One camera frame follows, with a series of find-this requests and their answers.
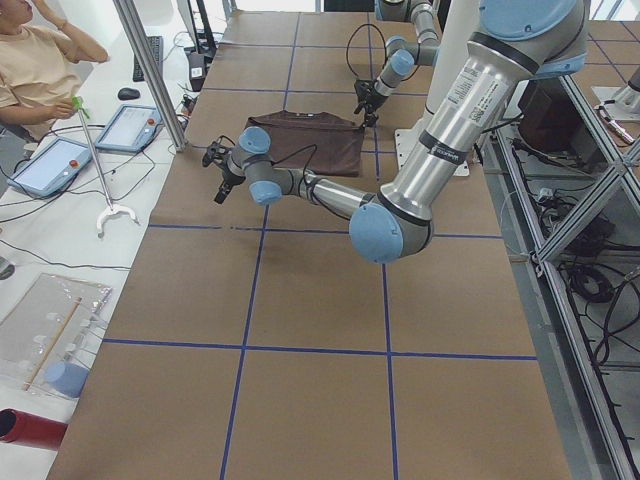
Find black computer mouse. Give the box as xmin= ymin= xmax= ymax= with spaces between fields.
xmin=117 ymin=87 xmax=141 ymax=101

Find far blue teach pendant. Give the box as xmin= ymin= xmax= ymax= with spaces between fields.
xmin=95 ymin=104 xmax=162 ymax=153

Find black keyboard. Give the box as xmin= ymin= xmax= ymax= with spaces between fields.
xmin=132 ymin=34 xmax=165 ymax=84

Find dark brown t-shirt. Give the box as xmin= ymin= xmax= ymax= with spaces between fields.
xmin=245 ymin=110 xmax=364 ymax=177

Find aluminium frame post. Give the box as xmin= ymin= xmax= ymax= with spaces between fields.
xmin=113 ymin=0 xmax=187 ymax=152

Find red bottle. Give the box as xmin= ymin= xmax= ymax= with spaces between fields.
xmin=1 ymin=409 xmax=68 ymax=450

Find near blue teach pendant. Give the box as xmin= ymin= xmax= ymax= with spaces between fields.
xmin=8 ymin=137 xmax=91 ymax=198

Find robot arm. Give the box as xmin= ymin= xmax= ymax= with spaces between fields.
xmin=202 ymin=1 xmax=590 ymax=264
xmin=354 ymin=0 xmax=440 ymax=128

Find blue teach pendant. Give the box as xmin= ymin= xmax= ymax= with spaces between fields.
xmin=8 ymin=137 xmax=91 ymax=198
xmin=95 ymin=104 xmax=162 ymax=153

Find blue plastic cup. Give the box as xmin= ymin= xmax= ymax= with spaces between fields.
xmin=44 ymin=361 xmax=89 ymax=398

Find clear plastic box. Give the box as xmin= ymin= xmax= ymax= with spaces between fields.
xmin=1 ymin=274 xmax=112 ymax=398

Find white reacher grabber tool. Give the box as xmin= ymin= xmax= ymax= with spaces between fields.
xmin=71 ymin=96 xmax=139 ymax=239

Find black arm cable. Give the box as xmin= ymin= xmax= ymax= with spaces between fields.
xmin=269 ymin=143 xmax=361 ymax=221
xmin=346 ymin=22 xmax=389 ymax=84

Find seated person beige shirt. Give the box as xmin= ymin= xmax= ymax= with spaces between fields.
xmin=1 ymin=1 xmax=109 ymax=141

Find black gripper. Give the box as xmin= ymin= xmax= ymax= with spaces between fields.
xmin=202 ymin=140 xmax=245 ymax=204
xmin=354 ymin=79 xmax=386 ymax=128

